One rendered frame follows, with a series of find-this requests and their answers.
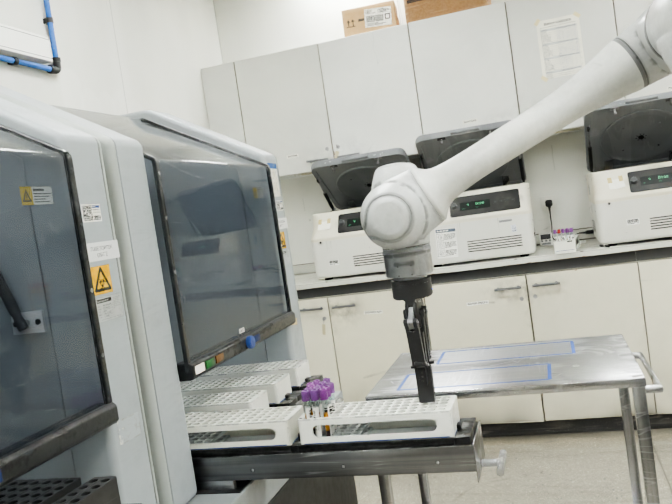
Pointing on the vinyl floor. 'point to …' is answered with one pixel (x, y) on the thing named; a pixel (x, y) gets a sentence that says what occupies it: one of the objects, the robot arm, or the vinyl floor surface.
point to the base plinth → (569, 426)
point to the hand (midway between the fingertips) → (425, 383)
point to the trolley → (520, 374)
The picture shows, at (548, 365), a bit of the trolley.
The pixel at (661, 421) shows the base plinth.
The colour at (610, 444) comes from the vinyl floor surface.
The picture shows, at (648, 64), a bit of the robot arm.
